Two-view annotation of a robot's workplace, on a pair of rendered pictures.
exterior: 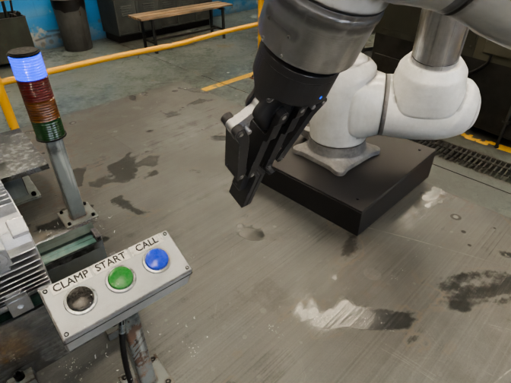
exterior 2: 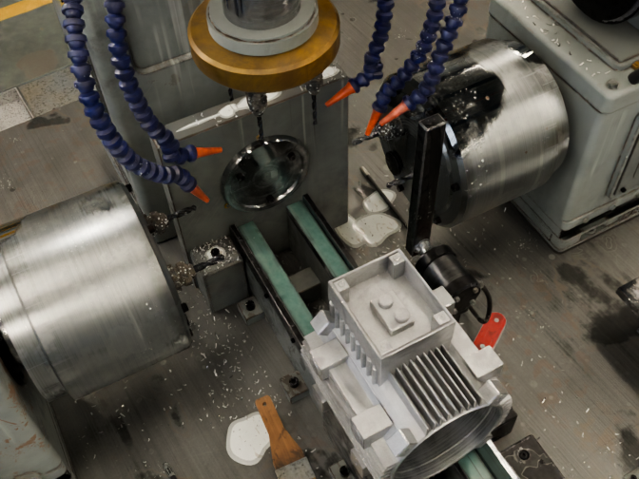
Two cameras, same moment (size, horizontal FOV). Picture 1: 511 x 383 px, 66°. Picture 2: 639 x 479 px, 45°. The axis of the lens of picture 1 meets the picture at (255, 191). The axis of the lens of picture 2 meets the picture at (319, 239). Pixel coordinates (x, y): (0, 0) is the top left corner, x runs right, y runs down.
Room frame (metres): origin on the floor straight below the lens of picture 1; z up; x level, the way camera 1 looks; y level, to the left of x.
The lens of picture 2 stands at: (0.43, -0.01, 1.89)
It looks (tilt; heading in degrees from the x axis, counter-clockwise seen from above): 52 degrees down; 104
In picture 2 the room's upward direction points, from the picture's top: 3 degrees counter-clockwise
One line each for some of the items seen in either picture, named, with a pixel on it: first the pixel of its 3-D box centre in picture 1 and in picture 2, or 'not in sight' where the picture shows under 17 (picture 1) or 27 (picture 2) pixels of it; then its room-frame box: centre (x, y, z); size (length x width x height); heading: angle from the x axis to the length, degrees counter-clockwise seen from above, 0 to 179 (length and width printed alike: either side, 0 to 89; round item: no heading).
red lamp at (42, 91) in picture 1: (35, 87); not in sight; (0.79, 0.46, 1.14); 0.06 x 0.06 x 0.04
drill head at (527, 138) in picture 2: not in sight; (481, 125); (0.47, 0.89, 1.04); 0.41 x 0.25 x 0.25; 40
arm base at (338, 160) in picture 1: (331, 140); not in sight; (1.00, -0.22, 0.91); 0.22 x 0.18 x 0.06; 41
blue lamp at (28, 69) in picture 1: (27, 65); not in sight; (0.79, 0.46, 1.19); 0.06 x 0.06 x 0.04
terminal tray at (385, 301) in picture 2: not in sight; (389, 316); (0.39, 0.47, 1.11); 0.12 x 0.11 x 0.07; 131
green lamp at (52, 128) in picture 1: (48, 126); not in sight; (0.79, 0.46, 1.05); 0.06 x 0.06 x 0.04
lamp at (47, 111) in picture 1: (42, 107); not in sight; (0.79, 0.46, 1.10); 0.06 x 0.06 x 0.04
